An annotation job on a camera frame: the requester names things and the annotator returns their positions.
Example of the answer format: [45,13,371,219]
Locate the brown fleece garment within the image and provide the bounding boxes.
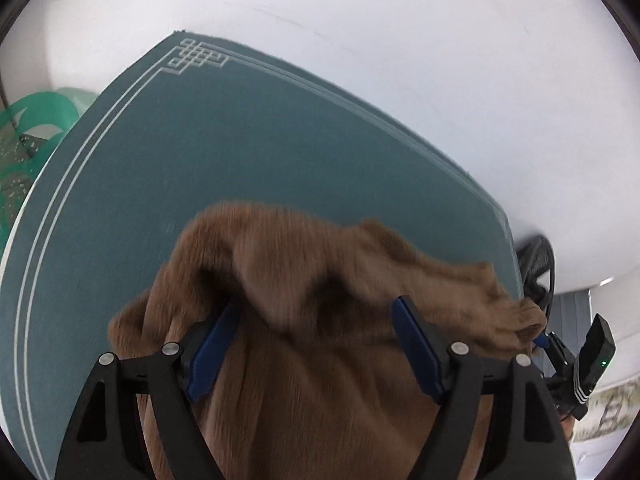
[108,203,546,479]

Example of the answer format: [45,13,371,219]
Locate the black tracker with green light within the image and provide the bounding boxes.
[574,314,616,404]

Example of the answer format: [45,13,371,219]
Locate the green round plastic stool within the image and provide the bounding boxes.
[1,88,96,233]

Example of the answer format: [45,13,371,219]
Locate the teal table mat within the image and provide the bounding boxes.
[1,32,521,479]

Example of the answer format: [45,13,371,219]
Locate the wall picture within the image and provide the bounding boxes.
[574,378,640,442]

